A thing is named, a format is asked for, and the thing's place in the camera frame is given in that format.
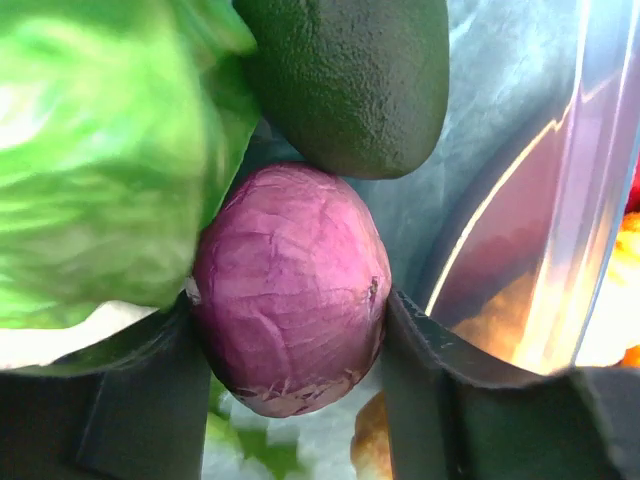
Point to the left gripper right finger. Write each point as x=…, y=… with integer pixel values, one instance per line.
x=456, y=412

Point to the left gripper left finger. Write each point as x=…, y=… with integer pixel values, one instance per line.
x=133, y=406

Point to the purple onion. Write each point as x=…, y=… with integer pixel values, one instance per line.
x=290, y=284

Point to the green napa cabbage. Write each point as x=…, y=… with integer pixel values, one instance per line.
x=123, y=124

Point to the blue transparent bowl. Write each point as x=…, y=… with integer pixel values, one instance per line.
x=505, y=236

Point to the dark green avocado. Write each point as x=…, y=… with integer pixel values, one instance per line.
x=359, y=88

